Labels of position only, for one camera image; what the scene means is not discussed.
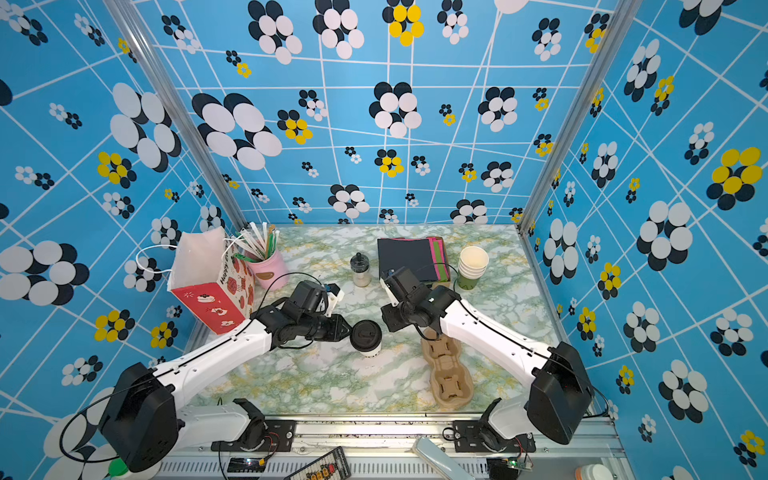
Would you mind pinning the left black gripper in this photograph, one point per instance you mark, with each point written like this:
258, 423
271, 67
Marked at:
338, 332

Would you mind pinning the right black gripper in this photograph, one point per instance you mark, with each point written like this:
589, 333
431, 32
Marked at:
388, 315

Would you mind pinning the black plastic cup lid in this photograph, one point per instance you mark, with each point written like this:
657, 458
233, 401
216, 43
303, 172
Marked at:
365, 335

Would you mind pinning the white paper coffee cup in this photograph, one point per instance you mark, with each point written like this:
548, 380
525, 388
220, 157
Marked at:
373, 352

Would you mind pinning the red white paper gift bag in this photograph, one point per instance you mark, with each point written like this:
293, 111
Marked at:
210, 280

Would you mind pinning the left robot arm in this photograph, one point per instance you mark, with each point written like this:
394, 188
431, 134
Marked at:
148, 415

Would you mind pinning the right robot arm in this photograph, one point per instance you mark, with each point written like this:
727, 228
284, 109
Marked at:
559, 390

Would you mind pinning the glass sugar shaker black lid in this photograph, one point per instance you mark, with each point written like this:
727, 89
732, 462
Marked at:
360, 266

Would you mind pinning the stack of coloured napkins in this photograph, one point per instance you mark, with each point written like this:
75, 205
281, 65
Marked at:
426, 258

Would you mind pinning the pink straw holder cup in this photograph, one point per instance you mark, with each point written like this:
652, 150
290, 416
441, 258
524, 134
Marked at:
270, 273

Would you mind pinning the brown cardboard cup carrier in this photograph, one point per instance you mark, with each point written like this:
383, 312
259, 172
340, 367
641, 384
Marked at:
450, 381

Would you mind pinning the stack of paper cups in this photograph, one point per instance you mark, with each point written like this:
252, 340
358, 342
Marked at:
473, 262

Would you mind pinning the bundle of wrapped straws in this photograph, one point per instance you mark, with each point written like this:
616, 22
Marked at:
255, 243

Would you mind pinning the grey white handheld device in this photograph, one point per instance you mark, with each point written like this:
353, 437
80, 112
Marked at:
439, 461

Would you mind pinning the orange capped white container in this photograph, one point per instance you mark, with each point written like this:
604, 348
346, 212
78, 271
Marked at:
593, 472

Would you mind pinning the green capped white bottle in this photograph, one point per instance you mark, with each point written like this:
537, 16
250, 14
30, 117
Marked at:
118, 470

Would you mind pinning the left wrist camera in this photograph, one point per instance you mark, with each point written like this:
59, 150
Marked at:
334, 295

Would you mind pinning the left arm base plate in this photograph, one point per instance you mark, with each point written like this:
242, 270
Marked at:
270, 436

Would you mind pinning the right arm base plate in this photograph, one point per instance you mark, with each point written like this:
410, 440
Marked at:
469, 437

